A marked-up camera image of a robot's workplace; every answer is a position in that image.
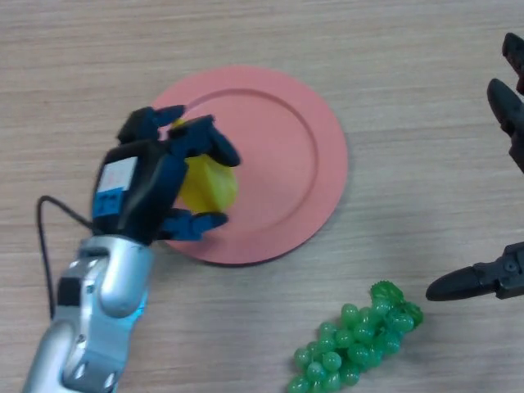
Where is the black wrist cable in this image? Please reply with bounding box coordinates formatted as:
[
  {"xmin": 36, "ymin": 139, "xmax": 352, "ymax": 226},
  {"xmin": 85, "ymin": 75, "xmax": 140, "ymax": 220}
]
[{"xmin": 36, "ymin": 195, "xmax": 95, "ymax": 320}]

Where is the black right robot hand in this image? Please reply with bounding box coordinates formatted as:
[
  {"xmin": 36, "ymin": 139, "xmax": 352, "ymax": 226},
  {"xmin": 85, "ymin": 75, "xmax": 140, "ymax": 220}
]
[{"xmin": 425, "ymin": 32, "xmax": 524, "ymax": 302}]

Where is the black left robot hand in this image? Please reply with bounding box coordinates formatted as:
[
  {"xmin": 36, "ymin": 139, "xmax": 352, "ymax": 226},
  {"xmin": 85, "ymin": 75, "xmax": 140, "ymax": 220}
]
[{"xmin": 90, "ymin": 105, "xmax": 242, "ymax": 246}]

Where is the yellow starfruit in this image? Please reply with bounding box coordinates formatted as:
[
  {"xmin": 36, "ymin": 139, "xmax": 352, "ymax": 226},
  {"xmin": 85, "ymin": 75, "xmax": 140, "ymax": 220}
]
[{"xmin": 169, "ymin": 118, "xmax": 239, "ymax": 215}]

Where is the green grape bunch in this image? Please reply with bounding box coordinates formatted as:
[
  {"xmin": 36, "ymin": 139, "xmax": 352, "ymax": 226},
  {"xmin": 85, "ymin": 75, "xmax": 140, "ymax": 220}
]
[{"xmin": 286, "ymin": 280, "xmax": 425, "ymax": 393}]

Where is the pink round plate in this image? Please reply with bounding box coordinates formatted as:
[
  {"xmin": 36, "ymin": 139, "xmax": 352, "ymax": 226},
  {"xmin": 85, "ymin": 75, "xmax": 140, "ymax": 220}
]
[{"xmin": 151, "ymin": 65, "xmax": 350, "ymax": 267}]

